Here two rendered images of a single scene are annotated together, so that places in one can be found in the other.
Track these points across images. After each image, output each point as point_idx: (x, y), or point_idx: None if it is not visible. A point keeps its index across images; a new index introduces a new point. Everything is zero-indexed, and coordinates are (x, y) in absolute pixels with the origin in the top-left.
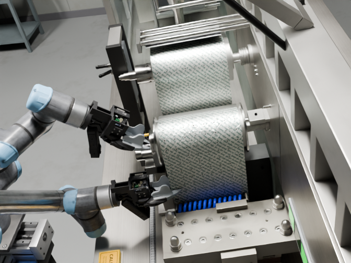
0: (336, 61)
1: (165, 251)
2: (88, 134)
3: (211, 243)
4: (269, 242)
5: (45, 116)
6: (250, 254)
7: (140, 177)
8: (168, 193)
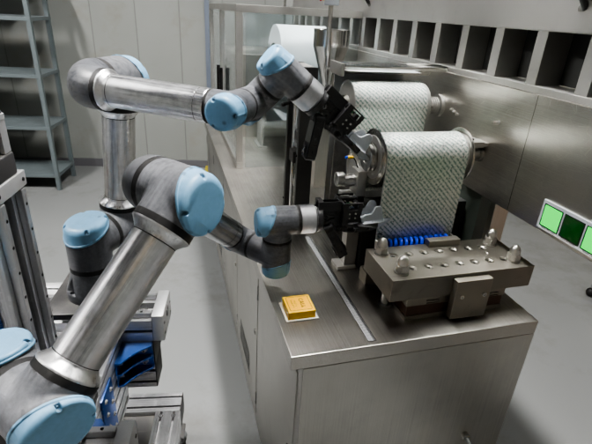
0: None
1: (391, 275)
2: (316, 122)
3: (440, 270)
4: (502, 268)
5: (280, 83)
6: (488, 278)
7: (349, 196)
8: (379, 219)
